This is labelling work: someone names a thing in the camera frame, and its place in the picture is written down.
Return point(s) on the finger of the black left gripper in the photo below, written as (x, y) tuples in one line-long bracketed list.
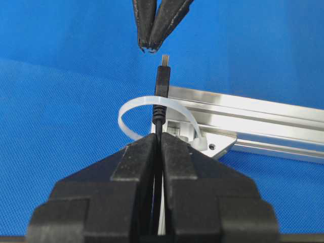
[(144, 13), (170, 13)]

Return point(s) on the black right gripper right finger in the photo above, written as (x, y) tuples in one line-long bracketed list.
[(207, 201)]

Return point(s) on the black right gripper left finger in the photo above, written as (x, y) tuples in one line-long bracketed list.
[(108, 201)]

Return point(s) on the white zip tie loop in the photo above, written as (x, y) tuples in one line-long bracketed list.
[(199, 143)]

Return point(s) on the silver aluminium extrusion frame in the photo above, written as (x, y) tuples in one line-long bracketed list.
[(254, 126)]

